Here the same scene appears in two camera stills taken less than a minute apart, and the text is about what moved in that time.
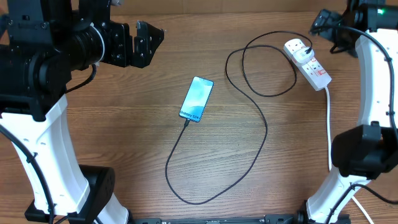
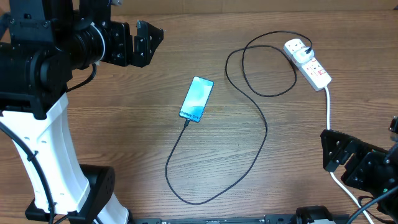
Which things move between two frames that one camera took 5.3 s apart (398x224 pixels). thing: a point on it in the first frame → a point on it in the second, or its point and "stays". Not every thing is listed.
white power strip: (313, 71) stays
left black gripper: (145, 49) stays
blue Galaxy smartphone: (196, 99) stays
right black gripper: (351, 47) → (367, 160)
